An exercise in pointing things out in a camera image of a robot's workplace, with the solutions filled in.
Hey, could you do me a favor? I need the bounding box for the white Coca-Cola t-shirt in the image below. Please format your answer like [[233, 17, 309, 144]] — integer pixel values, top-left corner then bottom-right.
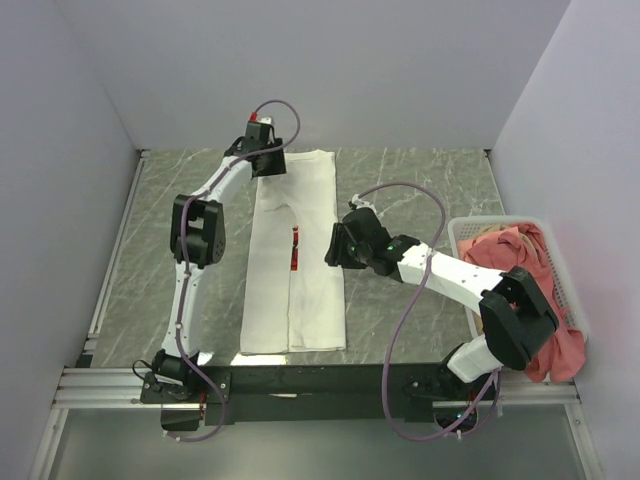
[[240, 150, 346, 355]]

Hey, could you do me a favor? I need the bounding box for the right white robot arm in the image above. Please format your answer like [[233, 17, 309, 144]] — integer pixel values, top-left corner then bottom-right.
[[325, 207, 559, 399]]

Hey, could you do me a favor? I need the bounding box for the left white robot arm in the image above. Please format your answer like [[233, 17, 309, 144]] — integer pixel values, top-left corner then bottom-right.
[[151, 114, 286, 402]]

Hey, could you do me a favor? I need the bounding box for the white plastic laundry basket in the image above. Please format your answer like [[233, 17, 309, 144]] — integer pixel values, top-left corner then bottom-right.
[[447, 215, 590, 342]]

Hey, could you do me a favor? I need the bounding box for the beige garment in basket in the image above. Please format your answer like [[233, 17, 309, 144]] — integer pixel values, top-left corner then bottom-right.
[[473, 223, 520, 239]]

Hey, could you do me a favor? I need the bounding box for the pink t-shirt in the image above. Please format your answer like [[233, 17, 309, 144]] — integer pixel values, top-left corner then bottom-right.
[[458, 223, 586, 383]]

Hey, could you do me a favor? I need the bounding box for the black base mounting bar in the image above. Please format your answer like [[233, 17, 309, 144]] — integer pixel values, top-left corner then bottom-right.
[[139, 363, 496, 432]]

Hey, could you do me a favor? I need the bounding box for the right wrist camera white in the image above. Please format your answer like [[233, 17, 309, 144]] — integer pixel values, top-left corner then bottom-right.
[[348, 194, 377, 214]]

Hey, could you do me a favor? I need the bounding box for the aluminium frame rail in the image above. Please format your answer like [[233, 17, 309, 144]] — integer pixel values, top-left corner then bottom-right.
[[29, 309, 146, 480]]

